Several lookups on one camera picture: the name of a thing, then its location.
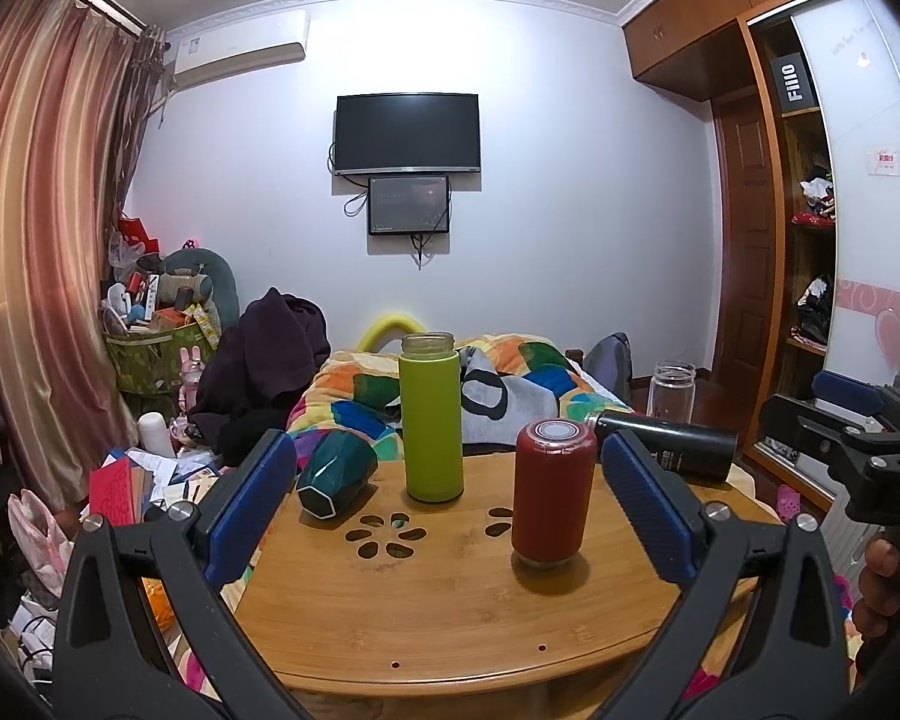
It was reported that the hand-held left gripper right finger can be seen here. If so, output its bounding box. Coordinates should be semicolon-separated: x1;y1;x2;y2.
598;429;853;720

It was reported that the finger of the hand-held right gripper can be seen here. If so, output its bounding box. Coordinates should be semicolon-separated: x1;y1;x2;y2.
757;393;883;467
811;370;889;413

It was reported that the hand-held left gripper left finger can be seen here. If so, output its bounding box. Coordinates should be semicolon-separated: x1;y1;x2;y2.
51;429;310;720

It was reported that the dark green faceted cup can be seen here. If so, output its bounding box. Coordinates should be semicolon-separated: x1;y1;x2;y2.
295;429;380;521

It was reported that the person's right hand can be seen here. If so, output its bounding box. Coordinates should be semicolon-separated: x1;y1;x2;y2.
853;536;900;662

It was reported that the black bottle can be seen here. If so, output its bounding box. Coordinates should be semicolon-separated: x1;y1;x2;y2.
585;411;740;482

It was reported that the red cylindrical bottle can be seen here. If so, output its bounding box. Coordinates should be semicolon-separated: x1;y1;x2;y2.
512;418;598;568

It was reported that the white bottle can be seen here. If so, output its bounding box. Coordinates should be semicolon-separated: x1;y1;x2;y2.
136;412;176;460

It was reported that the clear glass jar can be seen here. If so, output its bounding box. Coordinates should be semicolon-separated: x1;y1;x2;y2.
648;361;698;421

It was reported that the dark clothing pile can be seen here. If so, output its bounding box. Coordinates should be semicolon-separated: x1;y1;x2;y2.
186;287;333;464

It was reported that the pink bunny toy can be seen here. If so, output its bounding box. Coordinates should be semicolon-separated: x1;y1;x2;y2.
178;345;205;400

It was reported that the red book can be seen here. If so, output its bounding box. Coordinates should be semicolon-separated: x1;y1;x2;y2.
88;457;152;527

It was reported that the colourful patchwork blanket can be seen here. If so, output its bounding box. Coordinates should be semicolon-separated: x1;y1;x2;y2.
288;332;632;460

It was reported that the grey backpack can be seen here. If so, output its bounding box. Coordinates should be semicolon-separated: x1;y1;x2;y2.
583;331;635;404

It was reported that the green storage basket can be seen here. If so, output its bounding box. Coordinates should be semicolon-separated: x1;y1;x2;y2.
103;313;220;400

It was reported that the brown wooden door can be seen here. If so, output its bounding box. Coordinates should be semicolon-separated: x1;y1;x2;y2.
710;88;790;392

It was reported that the lime green tall bottle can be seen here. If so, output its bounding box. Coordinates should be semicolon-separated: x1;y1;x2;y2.
398;331;465;504

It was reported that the round bamboo table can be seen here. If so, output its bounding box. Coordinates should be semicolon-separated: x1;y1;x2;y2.
238;441;787;700

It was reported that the wooden wardrobe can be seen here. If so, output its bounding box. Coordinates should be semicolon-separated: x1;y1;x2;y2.
621;0;900;515

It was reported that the yellow foam tube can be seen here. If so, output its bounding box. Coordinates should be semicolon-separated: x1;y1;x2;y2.
355;314;430;354

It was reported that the grey cushion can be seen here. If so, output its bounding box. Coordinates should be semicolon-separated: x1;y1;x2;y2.
156;247;241;332

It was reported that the pink bag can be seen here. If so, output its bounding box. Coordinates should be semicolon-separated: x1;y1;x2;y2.
6;490;77;602

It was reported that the red paper bag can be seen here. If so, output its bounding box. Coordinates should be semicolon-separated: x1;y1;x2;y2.
117;214;160;257

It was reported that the black box on shelf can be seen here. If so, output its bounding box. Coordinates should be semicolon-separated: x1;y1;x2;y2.
769;50;820;113

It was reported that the striped pink curtain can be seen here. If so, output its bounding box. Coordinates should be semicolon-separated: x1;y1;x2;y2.
0;0;170;507

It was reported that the white air conditioner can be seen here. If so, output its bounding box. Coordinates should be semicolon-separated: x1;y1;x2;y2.
166;9;311;95

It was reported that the small wall-mounted monitor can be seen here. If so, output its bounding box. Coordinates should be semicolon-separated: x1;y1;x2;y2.
367;175;452;236

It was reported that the wall-mounted black television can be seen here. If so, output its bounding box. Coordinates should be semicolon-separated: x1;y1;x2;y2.
334;92;483;176

